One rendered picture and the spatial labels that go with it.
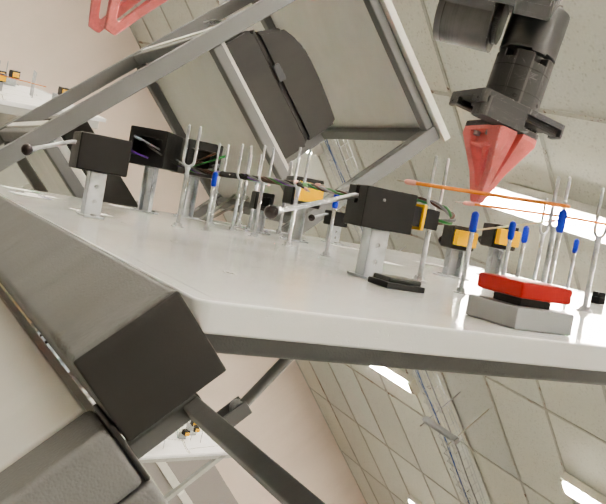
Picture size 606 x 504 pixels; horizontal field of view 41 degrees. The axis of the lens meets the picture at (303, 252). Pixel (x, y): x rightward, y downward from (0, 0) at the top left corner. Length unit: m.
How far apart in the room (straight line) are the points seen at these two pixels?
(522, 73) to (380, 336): 0.42
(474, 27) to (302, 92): 1.09
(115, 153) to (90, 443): 0.61
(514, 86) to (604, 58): 2.92
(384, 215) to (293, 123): 1.13
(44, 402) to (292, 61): 1.47
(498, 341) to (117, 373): 0.25
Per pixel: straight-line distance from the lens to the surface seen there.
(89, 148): 1.00
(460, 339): 0.53
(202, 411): 1.66
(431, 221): 0.83
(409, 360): 0.69
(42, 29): 8.45
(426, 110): 2.01
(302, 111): 1.92
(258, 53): 1.87
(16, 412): 0.53
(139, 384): 0.44
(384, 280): 0.75
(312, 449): 11.39
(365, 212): 0.79
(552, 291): 0.62
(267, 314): 0.45
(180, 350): 0.44
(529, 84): 0.84
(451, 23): 0.87
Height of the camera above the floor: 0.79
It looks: 19 degrees up
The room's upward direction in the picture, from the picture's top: 55 degrees clockwise
